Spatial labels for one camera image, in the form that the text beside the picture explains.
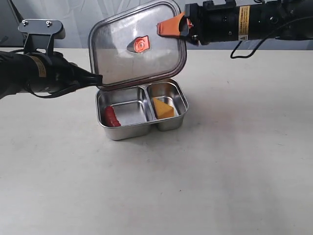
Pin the yellow toy cheese wedge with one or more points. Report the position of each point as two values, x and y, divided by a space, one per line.
162 109

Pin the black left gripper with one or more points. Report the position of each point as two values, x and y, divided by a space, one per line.
67 77

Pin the dark transparent lunch box lid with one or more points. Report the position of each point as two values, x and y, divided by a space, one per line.
126 50

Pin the blue-grey backdrop cloth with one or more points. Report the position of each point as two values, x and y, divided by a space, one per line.
79 16

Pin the red toy sausage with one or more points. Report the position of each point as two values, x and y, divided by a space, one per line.
110 117

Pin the stainless steel lunch box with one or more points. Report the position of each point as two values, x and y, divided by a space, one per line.
135 110

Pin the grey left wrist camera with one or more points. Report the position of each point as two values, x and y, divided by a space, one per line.
42 27

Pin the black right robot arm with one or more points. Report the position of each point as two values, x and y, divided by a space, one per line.
280 19

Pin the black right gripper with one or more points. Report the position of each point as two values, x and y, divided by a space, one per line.
203 24

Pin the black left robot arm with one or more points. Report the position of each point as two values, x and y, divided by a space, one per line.
41 75

